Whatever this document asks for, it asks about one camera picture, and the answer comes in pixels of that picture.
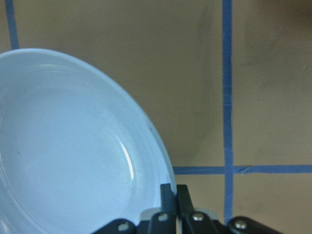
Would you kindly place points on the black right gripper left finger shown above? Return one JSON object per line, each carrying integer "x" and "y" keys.
{"x": 164, "y": 220}

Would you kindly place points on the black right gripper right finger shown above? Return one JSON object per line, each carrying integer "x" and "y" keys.
{"x": 192, "y": 221}

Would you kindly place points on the blue plate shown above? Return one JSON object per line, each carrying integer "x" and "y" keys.
{"x": 76, "y": 151}

